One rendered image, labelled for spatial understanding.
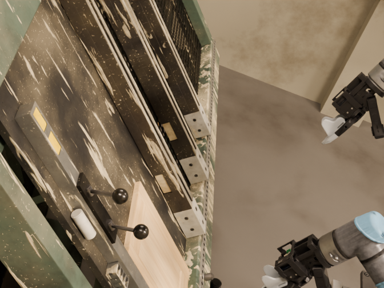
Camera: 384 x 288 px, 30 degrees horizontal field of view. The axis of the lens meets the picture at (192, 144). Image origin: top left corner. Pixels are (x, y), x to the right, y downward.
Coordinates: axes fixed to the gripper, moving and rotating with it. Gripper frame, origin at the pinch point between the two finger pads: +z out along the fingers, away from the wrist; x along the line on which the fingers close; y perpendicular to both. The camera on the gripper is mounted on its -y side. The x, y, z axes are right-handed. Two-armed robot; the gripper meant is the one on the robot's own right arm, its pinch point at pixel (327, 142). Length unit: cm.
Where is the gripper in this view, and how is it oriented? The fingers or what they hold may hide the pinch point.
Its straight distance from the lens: 199.4
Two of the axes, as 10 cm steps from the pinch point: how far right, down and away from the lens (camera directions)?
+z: -6.6, 6.8, 3.1
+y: -7.2, -6.9, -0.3
